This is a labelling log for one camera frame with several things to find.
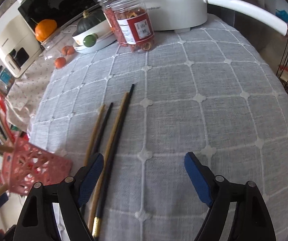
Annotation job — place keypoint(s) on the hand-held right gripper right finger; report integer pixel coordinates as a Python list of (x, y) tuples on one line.
[(199, 178)]

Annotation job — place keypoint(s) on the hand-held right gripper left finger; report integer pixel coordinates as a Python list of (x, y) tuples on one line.
[(91, 178)]

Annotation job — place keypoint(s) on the pink perforated utensil holder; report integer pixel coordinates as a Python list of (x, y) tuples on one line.
[(33, 165)]

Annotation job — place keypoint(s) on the red plastic spoon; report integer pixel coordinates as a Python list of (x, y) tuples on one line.
[(5, 124)]

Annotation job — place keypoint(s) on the floral tablecloth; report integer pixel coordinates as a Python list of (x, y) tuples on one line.
[(31, 85)]

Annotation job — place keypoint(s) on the small orange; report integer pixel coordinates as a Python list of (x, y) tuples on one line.
[(67, 50), (60, 62)]

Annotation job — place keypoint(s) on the container with blue label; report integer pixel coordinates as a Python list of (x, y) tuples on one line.
[(4, 76)]

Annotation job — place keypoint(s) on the clear glass jar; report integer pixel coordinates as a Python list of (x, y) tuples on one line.
[(51, 49)]

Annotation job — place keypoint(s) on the green lime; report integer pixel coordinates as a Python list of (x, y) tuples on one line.
[(90, 41)]

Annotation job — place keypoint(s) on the red label jar of dried slices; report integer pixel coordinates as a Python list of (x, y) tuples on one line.
[(139, 30)]

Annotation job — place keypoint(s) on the large orange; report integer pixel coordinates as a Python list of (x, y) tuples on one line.
[(46, 29)]

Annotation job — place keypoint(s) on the dark green pumpkin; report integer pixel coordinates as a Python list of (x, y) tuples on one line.
[(91, 21)]

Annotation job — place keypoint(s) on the cream air fryer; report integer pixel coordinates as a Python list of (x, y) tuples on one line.
[(8, 42)]

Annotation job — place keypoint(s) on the clear jar of red snacks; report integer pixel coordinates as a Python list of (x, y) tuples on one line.
[(106, 7)]

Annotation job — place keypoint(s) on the white electric cooking pot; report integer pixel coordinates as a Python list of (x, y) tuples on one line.
[(171, 5)]

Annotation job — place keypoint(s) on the black microwave oven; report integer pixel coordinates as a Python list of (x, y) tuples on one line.
[(58, 2)]

